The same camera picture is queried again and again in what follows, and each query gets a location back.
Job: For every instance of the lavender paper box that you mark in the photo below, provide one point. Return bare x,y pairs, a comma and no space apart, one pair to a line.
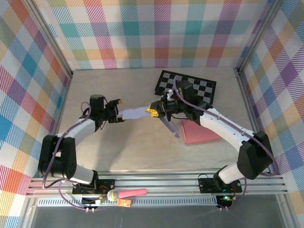
135,113

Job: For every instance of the black grey checkerboard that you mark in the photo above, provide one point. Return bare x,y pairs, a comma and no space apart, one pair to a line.
166,82

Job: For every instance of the black board with green light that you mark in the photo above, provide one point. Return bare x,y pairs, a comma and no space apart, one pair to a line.
225,199

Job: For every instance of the aluminium corner post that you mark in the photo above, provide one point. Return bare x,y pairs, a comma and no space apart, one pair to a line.
48,35
259,33

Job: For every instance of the pink white toy microphone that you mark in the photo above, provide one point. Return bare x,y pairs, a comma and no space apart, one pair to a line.
133,192

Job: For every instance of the aluminium base frame rail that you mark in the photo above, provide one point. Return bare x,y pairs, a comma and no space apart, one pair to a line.
154,184

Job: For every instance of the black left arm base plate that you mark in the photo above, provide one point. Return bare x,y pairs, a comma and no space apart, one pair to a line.
108,184

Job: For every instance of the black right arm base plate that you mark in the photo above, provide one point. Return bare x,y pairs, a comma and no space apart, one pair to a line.
205,186

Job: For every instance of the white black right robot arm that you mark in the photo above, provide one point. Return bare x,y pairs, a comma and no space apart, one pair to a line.
225,128

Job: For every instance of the small green circuit board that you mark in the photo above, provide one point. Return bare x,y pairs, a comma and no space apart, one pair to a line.
98,201

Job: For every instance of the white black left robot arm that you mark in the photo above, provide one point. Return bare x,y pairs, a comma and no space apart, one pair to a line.
80,128

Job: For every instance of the small orange circuit board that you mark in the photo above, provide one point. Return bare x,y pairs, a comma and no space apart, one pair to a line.
124,203

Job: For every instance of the pink paper box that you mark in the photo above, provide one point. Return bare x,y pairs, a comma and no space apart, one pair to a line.
197,135

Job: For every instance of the aluminium side rail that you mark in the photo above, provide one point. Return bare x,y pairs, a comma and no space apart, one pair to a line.
62,107
246,95

